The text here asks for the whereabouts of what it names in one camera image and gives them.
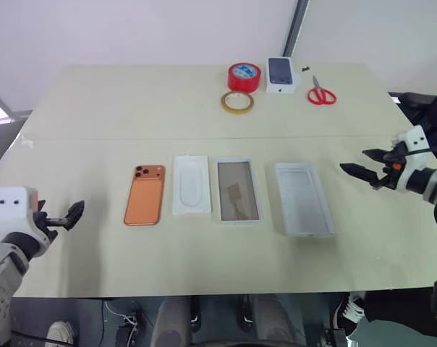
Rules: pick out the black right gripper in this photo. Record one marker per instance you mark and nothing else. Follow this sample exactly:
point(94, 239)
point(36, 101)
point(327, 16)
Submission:
point(392, 170)

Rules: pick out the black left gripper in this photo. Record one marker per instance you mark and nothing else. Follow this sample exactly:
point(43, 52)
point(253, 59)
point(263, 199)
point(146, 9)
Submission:
point(45, 224)

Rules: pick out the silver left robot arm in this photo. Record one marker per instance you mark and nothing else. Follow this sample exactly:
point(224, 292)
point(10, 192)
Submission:
point(1, 267)

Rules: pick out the white phone box lid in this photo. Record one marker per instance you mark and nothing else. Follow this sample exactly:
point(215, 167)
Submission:
point(303, 199)

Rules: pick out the white box with phone print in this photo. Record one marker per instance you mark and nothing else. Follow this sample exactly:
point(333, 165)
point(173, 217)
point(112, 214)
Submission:
point(281, 74)

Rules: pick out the white rectangular tray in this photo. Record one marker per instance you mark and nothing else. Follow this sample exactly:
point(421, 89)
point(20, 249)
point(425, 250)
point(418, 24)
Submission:
point(238, 191)

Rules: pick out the white phone tray insert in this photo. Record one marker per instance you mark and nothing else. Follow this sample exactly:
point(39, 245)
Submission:
point(191, 186)

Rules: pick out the white tape scrap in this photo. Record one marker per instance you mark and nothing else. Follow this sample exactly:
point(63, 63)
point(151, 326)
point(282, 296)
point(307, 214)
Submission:
point(27, 141)

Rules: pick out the orange smartphone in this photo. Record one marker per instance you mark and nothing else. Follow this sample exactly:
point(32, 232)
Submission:
point(144, 197)

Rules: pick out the white shoe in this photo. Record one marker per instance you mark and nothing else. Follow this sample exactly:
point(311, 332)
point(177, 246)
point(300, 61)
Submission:
point(61, 332)

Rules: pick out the dark trouser leg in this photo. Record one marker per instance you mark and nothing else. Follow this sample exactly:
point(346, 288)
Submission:
point(395, 307)

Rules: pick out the black and white sneaker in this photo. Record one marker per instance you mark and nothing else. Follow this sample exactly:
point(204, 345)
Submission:
point(348, 314)

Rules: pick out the red tape roll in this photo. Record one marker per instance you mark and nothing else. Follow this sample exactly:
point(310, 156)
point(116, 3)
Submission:
point(240, 81)

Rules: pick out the yellow tape roll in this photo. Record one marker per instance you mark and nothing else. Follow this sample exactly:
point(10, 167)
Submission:
point(224, 105)

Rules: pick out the grey rounded shape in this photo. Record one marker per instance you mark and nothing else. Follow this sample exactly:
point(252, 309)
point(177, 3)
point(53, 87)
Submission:
point(173, 321)
point(272, 321)

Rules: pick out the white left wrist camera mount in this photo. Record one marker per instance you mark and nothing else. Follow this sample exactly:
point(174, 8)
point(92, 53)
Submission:
point(10, 213)

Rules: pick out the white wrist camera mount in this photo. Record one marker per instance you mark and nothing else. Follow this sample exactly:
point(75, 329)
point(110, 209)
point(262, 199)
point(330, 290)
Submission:
point(415, 139)
point(10, 213)

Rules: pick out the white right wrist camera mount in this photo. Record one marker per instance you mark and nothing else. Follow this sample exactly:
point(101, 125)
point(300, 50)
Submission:
point(415, 139)

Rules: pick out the grey metal frame bar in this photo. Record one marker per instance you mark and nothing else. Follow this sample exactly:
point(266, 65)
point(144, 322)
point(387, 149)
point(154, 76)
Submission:
point(1, 110)

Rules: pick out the grey metal post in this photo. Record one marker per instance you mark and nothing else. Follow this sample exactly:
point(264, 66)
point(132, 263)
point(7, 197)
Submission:
point(294, 29)

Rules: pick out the black table leg bracket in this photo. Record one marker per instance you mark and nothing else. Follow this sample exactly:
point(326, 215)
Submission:
point(194, 312)
point(245, 312)

